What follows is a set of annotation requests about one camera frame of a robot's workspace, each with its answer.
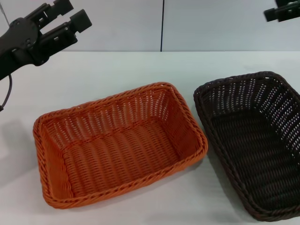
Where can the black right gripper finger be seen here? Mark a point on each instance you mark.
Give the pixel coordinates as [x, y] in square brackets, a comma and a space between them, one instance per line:
[288, 2]
[270, 14]

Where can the orange woven basket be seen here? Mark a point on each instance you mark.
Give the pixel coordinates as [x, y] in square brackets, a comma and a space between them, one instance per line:
[117, 150]

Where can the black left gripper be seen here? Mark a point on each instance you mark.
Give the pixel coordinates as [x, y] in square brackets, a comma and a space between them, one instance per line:
[24, 37]

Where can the dark brown woven basket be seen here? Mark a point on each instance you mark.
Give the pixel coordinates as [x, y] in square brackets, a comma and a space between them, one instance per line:
[253, 150]

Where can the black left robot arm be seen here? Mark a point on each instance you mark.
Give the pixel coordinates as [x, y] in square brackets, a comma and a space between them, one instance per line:
[4, 58]

